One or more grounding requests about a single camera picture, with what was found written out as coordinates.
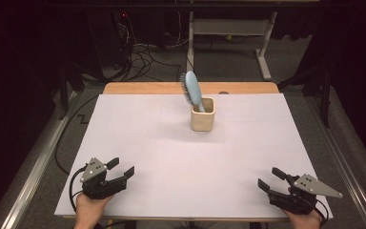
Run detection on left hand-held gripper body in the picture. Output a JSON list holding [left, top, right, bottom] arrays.
[[79, 156, 129, 200]]

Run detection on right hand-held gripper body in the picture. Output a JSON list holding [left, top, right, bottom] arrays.
[[267, 173, 344, 216]]

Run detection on beige square cup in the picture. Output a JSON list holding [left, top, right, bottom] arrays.
[[190, 96, 216, 133]]

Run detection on light blue hairbrush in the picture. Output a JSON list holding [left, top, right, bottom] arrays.
[[179, 71, 206, 113]]

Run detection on person's right hand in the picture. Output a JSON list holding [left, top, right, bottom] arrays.
[[282, 208, 324, 229]]

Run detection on person's left hand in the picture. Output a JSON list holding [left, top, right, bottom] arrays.
[[74, 193, 114, 229]]

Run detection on white table mat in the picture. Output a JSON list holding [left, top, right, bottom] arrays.
[[54, 93, 334, 220]]

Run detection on wooden table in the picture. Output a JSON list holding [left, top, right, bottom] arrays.
[[61, 81, 323, 223]]

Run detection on black stand leg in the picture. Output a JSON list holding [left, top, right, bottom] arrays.
[[56, 61, 87, 120], [277, 61, 334, 129]]

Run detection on dark equipment case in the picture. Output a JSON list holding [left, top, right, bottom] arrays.
[[87, 10, 132, 69]]

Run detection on left hand-held gripper cable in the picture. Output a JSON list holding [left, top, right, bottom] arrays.
[[69, 165, 89, 214]]

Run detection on hand-held gripper cable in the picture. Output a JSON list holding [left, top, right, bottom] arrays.
[[69, 165, 89, 214], [314, 198, 330, 227]]

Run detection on right hand-held gripper cable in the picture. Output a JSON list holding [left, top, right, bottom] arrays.
[[314, 198, 330, 227]]

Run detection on black floor cable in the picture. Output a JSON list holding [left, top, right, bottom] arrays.
[[54, 94, 100, 176]]

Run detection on metal floor rail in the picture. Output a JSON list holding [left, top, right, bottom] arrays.
[[0, 90, 78, 229], [311, 94, 366, 229]]

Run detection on tangle of black cables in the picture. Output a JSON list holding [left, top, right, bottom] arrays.
[[117, 12, 183, 82]]

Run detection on white metal stand frame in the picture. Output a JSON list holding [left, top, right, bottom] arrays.
[[185, 10, 278, 81]]

